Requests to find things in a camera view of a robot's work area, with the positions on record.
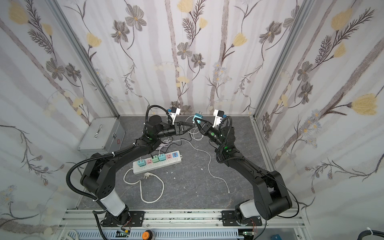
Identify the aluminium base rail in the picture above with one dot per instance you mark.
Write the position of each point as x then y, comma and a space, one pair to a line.
173, 219

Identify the grey metal first-aid box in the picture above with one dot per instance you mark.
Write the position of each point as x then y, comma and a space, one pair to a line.
104, 135

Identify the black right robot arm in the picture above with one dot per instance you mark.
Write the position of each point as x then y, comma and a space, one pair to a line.
271, 196

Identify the green charger with black cable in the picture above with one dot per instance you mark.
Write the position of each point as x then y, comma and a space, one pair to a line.
155, 159

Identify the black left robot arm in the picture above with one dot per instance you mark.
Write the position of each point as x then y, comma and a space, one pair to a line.
99, 177

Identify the white slotted cable duct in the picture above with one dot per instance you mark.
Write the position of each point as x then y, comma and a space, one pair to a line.
204, 234

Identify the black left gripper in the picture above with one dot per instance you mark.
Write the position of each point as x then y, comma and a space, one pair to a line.
176, 129

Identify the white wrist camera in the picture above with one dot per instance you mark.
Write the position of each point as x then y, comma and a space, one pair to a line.
173, 112
219, 116

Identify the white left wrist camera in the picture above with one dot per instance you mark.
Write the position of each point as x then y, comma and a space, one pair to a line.
173, 112

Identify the orange emergency button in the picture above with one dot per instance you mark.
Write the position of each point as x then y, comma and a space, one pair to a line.
148, 235

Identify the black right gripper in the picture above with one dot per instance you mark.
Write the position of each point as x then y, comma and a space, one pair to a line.
204, 127

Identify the teal charger with cable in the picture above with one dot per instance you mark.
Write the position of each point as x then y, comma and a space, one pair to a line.
141, 163

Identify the white colourful power strip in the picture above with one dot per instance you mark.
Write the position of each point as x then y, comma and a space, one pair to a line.
172, 159

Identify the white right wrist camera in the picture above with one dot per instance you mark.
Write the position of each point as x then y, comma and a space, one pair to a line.
219, 116

